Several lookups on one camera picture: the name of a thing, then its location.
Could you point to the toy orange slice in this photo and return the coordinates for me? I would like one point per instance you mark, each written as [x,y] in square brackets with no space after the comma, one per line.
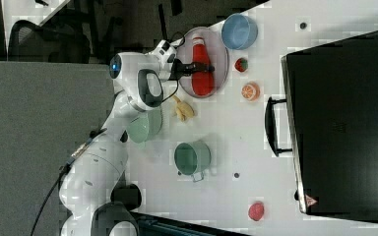
[250,91]

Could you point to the yellow toy banana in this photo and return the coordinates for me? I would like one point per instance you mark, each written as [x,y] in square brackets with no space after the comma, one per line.
[182,109]

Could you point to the green metal mug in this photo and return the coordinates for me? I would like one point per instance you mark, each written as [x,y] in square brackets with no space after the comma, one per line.
[192,159]

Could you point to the blue bowl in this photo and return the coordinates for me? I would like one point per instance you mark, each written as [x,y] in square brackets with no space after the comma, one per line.
[238,32]

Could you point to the grey oval plate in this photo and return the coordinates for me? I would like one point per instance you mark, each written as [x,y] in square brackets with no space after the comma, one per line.
[217,54]

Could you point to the red ketchup bottle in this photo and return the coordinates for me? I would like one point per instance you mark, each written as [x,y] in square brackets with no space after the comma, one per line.
[202,82]

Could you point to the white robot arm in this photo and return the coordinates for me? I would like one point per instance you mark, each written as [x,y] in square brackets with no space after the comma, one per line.
[95,168]

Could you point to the black office chair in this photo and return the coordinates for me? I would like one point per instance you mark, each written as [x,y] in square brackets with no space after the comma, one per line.
[69,37]

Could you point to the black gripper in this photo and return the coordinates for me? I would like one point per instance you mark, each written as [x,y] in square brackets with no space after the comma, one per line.
[179,69]

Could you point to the toy strawberry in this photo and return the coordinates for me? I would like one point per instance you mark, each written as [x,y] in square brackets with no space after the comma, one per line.
[241,65]

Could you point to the green perforated colander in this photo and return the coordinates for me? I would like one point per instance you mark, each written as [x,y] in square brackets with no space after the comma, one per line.
[146,126]

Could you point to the red toy fruit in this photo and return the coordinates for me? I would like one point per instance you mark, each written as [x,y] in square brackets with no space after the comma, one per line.
[256,211]

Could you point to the black toaster oven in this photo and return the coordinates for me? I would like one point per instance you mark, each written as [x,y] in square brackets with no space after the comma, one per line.
[331,98]

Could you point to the black cylinder cup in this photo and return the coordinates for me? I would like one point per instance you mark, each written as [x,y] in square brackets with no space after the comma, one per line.
[130,196]

